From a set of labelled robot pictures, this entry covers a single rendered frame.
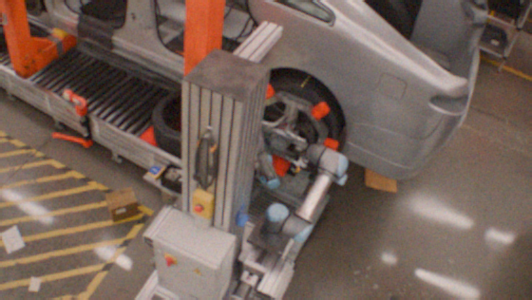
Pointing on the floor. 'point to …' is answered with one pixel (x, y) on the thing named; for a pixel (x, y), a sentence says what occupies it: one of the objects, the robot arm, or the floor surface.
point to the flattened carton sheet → (380, 181)
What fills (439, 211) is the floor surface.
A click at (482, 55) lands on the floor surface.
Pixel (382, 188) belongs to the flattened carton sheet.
